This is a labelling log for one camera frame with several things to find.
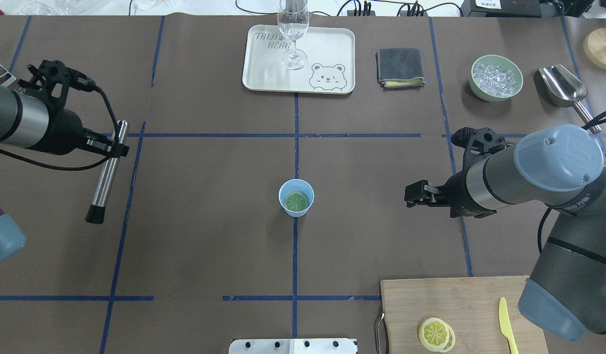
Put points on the yellow lemon slices stack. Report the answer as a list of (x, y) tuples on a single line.
[(436, 335)]

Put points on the cream bear tray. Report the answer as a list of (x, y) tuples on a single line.
[(324, 63)]

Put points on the grey folded cloth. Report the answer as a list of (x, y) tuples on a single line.
[(399, 68)]

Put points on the wooden cup tree stand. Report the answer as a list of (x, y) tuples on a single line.
[(594, 47)]

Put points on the black power strip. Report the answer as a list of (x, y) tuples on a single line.
[(405, 9)]

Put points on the light blue cup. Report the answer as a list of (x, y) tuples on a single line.
[(296, 185)]

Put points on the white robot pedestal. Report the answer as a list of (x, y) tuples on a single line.
[(294, 346)]

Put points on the clear wine glass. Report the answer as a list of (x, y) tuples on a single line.
[(293, 23)]

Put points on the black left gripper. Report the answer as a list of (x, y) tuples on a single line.
[(65, 129)]

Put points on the steel muddler black tip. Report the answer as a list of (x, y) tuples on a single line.
[(97, 209)]

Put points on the bamboo cutting board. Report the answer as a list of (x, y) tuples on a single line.
[(468, 304)]

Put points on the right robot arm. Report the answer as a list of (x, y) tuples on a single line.
[(564, 168)]

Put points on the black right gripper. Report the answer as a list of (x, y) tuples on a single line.
[(459, 194)]

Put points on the yellow plastic knife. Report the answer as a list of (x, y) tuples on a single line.
[(505, 325)]

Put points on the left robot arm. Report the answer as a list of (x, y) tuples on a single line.
[(33, 116)]

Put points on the green bowl of ice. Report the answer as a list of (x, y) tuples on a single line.
[(494, 78)]

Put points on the steel ice scoop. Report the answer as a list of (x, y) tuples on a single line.
[(565, 90)]

